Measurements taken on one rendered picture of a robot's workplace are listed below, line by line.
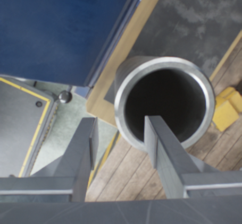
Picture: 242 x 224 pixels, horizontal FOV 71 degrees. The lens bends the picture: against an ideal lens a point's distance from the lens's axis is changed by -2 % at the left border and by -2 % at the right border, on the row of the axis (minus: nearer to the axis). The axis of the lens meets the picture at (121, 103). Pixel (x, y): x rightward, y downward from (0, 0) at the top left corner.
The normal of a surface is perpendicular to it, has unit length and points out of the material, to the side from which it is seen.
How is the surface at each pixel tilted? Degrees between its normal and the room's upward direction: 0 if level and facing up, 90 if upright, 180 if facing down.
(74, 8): 59
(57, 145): 0
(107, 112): 0
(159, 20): 0
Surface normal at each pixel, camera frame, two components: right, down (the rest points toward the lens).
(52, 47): 0.76, 0.54
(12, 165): 0.04, 0.27
